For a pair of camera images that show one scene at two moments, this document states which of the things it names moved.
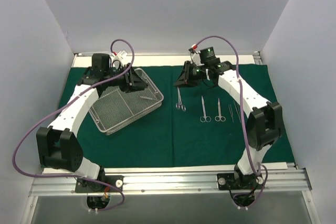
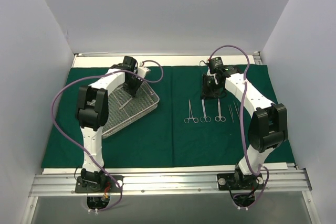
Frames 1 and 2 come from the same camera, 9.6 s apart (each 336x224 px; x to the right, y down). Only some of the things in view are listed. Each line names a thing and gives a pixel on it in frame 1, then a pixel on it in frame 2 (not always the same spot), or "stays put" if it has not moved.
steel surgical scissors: x=219 y=117 stays put
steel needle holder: x=205 y=118 stays put
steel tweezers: x=231 y=112 stays put
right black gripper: x=188 y=73 -> x=208 y=87
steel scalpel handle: x=150 y=98 -> x=129 y=99
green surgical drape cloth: x=200 y=126 stays put
